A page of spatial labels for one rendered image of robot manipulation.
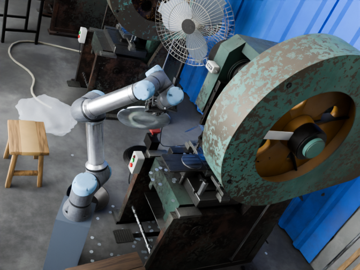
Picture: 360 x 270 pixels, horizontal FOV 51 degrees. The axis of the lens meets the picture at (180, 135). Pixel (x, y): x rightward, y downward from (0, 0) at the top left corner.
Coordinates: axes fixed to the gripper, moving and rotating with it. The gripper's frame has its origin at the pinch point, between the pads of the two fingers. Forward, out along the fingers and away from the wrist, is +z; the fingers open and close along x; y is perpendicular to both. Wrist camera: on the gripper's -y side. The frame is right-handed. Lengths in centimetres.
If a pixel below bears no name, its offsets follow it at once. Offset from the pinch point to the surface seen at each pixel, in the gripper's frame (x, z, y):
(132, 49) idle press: -81, 125, -24
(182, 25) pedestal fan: -67, 33, -29
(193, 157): 21.0, 14.9, -32.8
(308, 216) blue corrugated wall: 54, 50, -156
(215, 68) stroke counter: -22.3, -17.9, -26.2
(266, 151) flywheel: 22, -45, -39
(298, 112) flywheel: 6, -60, -43
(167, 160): 24.6, 12.1, -15.4
